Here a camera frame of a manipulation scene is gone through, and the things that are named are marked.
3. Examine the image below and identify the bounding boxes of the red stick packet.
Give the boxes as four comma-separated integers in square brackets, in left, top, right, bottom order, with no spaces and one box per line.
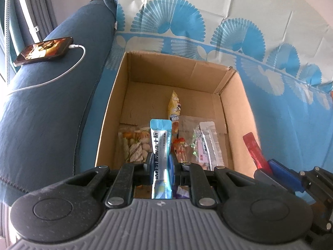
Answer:
[243,132,273,174]

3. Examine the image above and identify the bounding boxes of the clear bag of snacks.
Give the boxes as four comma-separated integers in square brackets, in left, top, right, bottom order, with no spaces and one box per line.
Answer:
[118,126,152,163]

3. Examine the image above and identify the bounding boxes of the light blue stick packet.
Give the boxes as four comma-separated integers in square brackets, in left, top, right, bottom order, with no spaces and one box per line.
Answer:
[150,119,172,199]

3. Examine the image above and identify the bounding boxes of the yellow snack stick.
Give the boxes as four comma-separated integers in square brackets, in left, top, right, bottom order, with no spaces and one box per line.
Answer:
[168,91,181,142]

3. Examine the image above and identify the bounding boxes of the purple snack packet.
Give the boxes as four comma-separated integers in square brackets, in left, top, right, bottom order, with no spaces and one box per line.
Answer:
[174,186,190,199]

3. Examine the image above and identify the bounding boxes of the red gold clear snack packet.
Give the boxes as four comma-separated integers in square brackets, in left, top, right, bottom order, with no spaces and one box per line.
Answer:
[172,138,187,163]

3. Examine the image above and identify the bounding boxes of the white stick packet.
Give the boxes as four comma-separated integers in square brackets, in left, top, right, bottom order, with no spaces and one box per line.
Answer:
[199,121,225,171]

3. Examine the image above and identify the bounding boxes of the clear pink snack bag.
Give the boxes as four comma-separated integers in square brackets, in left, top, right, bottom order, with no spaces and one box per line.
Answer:
[178,116,226,170]

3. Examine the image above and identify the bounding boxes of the cardboard box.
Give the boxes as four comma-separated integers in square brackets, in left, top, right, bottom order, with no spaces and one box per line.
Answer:
[96,51,257,177]

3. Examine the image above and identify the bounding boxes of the blue white sofa cover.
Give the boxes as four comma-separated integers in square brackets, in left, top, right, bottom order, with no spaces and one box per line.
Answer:
[78,0,333,204]

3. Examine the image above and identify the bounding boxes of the smartphone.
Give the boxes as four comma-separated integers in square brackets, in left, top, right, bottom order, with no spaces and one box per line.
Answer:
[13,37,73,67]

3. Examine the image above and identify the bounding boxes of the grey curtain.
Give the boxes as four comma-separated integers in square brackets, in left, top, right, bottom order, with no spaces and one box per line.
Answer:
[1,0,56,85]

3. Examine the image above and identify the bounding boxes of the white charging cable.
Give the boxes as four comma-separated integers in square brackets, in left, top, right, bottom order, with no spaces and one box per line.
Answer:
[7,44,86,95]

